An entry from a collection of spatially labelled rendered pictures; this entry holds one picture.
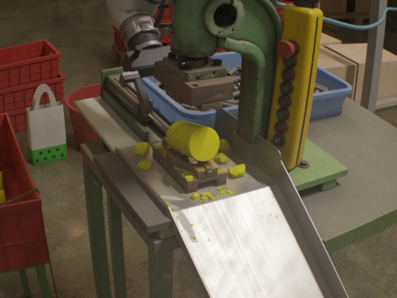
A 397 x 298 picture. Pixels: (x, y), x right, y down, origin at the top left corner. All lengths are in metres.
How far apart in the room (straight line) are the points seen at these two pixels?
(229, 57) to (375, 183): 0.72
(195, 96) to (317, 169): 0.38
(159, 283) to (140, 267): 1.35
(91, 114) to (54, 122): 1.77
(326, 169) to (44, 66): 2.61
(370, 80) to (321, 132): 1.11
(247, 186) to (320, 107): 0.51
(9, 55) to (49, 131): 0.90
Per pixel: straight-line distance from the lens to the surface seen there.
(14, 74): 3.61
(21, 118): 3.72
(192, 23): 1.08
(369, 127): 1.69
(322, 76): 1.81
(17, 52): 3.97
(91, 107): 1.55
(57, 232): 2.76
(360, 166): 1.46
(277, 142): 1.25
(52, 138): 3.30
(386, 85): 3.08
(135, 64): 1.28
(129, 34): 1.34
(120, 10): 1.38
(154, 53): 1.32
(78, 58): 5.08
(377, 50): 2.64
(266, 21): 1.20
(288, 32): 1.20
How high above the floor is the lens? 1.62
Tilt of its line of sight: 27 degrees down
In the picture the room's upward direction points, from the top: 3 degrees clockwise
